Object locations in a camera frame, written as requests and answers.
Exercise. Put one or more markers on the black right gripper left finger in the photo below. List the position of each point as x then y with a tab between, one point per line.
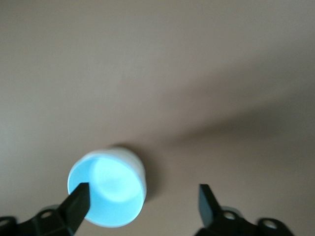
73	206

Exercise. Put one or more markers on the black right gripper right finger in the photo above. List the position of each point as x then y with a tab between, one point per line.
211	211

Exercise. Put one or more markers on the light blue plastic cup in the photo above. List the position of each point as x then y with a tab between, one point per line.
115	186

